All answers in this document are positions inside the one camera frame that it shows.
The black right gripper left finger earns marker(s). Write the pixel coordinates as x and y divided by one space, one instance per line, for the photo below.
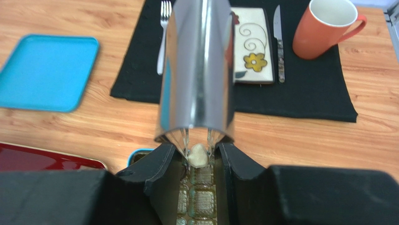
144 193

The metal serving tongs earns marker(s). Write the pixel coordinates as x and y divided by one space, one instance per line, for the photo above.
198 74

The blue tin lid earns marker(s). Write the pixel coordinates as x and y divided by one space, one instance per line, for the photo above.
47 72

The black cloth placemat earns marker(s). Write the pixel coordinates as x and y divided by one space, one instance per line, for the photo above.
313 89

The red chocolate tray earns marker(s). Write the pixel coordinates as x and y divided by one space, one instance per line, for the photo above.
14 157

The orange mug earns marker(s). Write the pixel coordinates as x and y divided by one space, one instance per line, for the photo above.
324 24

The blue chocolate tin box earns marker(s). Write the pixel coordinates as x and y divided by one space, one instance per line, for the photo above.
197 203

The floral square plate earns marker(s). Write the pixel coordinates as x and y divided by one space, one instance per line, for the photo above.
253 51

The silver table knife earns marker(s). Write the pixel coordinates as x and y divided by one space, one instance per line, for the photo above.
277 31

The white egg-shaped chocolate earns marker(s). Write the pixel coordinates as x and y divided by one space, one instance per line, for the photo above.
198 156

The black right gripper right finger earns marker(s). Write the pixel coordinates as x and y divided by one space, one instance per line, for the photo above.
250 194

